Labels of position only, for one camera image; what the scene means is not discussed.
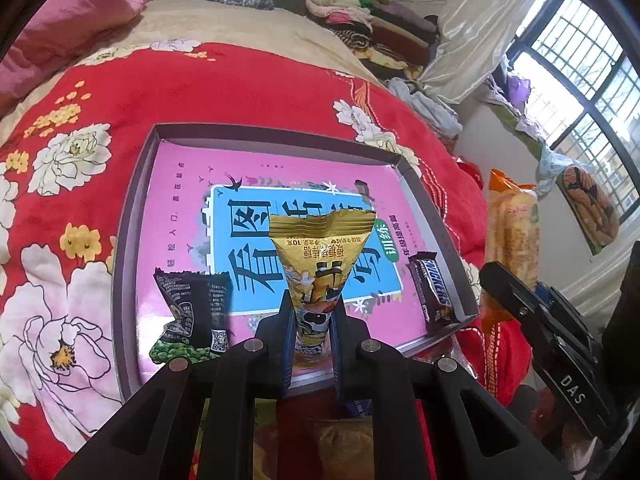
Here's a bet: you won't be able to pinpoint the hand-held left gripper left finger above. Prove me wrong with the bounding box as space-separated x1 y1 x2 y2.
52 287 297 480

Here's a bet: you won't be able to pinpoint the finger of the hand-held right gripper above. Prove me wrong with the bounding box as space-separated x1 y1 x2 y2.
534 282 608 348
479 261 556 356

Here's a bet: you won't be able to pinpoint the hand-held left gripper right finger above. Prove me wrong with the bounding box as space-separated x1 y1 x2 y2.
330 304 576 480

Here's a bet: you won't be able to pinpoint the orange cracker packet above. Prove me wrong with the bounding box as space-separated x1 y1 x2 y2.
305 415 376 480
482 169 541 331

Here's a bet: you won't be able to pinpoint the brown chocolate bar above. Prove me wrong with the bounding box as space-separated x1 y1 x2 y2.
407 251 458 331

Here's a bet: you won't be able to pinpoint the yellow snack packet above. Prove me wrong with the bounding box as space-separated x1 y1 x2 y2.
269 210 377 361

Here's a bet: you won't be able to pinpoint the black snack packet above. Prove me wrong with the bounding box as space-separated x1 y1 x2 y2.
150 267 235 365

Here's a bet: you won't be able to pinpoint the grey shallow cardboard box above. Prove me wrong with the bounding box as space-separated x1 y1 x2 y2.
111 122 483 401

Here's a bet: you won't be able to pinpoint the brown patterned cushion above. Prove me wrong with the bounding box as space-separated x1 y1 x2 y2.
555 165 621 256

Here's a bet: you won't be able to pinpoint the red plastic bag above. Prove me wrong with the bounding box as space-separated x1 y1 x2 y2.
452 155 488 191

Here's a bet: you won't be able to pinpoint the white crumpled cloth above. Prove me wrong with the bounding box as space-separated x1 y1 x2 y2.
530 140 576 196

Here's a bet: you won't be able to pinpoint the pink book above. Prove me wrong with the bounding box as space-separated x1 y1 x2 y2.
132 140 473 376

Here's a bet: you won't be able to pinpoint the grey crumpled clothes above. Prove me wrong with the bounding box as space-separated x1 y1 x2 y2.
387 77 463 138

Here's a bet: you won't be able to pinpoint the purple cloth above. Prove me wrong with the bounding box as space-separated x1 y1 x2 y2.
502 72 531 106

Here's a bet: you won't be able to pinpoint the barred window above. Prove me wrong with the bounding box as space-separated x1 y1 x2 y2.
505 0 640 226

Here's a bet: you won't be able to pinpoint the white satin curtain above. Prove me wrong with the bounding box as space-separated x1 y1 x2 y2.
417 0 561 106

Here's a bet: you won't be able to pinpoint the red floral blanket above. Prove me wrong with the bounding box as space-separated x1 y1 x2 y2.
0 42 536 480

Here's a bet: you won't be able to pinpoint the pile of folded clothes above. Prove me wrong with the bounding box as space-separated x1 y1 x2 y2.
305 0 441 81

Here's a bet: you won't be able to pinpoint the grey patterned pillow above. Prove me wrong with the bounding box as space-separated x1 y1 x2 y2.
207 0 275 11

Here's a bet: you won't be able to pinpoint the pink quilt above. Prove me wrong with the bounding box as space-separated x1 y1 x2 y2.
0 0 151 116

